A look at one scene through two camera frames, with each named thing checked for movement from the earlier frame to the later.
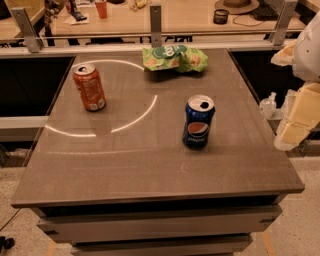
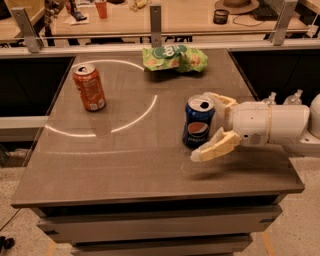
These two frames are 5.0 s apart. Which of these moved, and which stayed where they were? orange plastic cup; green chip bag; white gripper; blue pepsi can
Moved: white gripper
Stayed: orange plastic cup; green chip bag; blue pepsi can
